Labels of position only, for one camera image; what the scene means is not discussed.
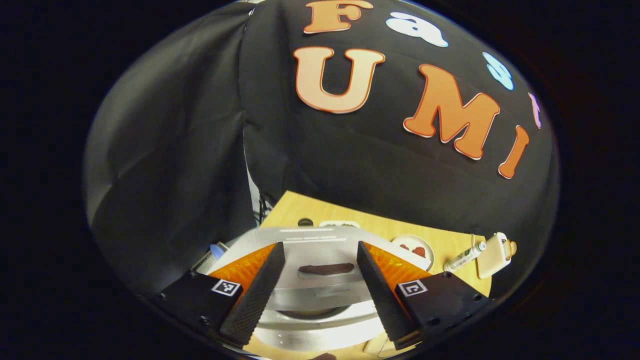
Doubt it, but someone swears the clear glass rice tray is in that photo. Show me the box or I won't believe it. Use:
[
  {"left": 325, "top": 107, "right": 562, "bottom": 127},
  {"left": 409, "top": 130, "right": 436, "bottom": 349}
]
[{"left": 362, "top": 332, "right": 401, "bottom": 359}]

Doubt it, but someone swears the white milk bottle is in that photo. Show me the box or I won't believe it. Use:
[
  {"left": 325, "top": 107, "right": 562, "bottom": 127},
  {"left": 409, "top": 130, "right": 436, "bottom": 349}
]
[{"left": 443, "top": 241, "right": 487, "bottom": 273}]

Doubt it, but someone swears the white toaster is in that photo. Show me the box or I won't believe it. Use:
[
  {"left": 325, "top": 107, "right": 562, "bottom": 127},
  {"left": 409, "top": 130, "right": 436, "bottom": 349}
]
[{"left": 475, "top": 232, "right": 511, "bottom": 280}]

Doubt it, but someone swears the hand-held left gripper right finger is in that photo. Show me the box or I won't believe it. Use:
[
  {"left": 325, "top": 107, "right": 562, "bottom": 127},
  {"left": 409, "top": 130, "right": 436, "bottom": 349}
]
[{"left": 356, "top": 241, "right": 493, "bottom": 351}]

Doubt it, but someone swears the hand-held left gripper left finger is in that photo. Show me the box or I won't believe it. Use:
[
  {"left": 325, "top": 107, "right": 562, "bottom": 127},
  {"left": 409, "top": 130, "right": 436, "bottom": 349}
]
[{"left": 145, "top": 241, "right": 287, "bottom": 349}]

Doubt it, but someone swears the white round plate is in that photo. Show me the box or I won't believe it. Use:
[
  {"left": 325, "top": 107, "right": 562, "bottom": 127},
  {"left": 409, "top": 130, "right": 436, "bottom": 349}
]
[{"left": 391, "top": 234, "right": 435, "bottom": 271}]

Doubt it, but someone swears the white rice cooker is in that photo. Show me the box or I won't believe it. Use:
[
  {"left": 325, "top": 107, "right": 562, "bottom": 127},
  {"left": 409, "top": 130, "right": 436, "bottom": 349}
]
[{"left": 207, "top": 226, "right": 433, "bottom": 353}]

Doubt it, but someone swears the white vented appliance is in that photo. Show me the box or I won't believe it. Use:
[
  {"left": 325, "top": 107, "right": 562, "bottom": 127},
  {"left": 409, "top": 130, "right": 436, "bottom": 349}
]
[{"left": 194, "top": 242, "right": 231, "bottom": 275}]

